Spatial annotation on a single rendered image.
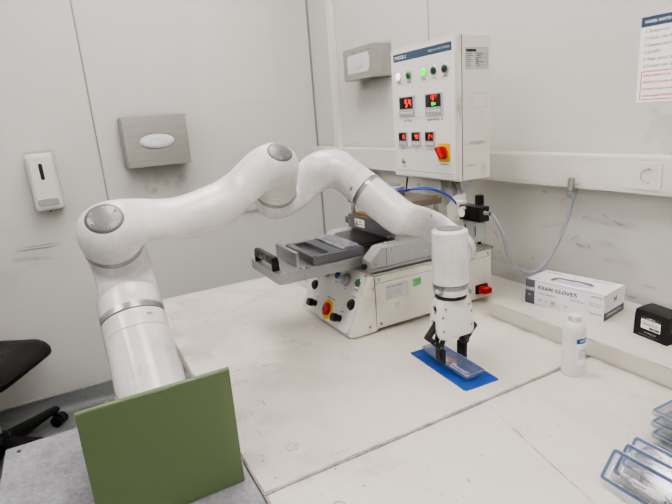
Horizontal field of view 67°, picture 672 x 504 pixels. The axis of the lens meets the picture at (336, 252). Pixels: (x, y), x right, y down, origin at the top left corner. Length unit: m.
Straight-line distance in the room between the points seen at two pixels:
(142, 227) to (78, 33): 1.84
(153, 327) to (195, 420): 0.20
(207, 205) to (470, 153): 0.83
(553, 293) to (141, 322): 1.09
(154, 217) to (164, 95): 1.78
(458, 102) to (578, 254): 0.62
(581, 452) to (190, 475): 0.69
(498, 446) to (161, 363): 0.64
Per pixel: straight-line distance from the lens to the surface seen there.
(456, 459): 1.02
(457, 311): 1.23
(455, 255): 1.17
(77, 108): 2.78
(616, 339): 1.42
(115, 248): 1.06
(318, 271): 1.41
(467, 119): 1.59
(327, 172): 1.24
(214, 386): 0.89
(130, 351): 0.98
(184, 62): 2.87
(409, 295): 1.53
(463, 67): 1.58
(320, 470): 1.00
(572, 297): 1.53
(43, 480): 1.17
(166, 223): 1.10
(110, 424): 0.88
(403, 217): 1.19
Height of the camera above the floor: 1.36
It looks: 15 degrees down
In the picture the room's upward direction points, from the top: 4 degrees counter-clockwise
